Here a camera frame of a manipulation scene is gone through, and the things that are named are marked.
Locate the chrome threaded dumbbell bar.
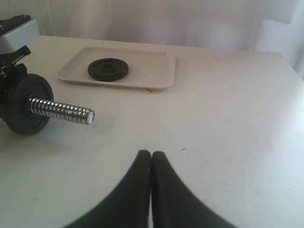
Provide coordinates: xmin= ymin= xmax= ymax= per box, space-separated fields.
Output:
xmin=28 ymin=97 xmax=95 ymax=125

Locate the black weight plate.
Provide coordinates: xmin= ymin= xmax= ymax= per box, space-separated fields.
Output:
xmin=87 ymin=58 xmax=129 ymax=82

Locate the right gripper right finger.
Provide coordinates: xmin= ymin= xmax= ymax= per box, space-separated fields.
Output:
xmin=151 ymin=151 xmax=234 ymax=228

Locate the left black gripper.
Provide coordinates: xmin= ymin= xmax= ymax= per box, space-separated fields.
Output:
xmin=0 ymin=46 xmax=32 ymax=120

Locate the white rectangular tray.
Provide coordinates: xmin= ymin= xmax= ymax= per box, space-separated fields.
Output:
xmin=57 ymin=47 xmax=176 ymax=89

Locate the white curtain backdrop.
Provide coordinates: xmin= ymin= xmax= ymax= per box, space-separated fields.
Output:
xmin=0 ymin=0 xmax=304 ymax=76

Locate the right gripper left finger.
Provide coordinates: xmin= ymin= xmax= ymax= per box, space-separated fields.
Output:
xmin=66 ymin=150 xmax=152 ymax=228

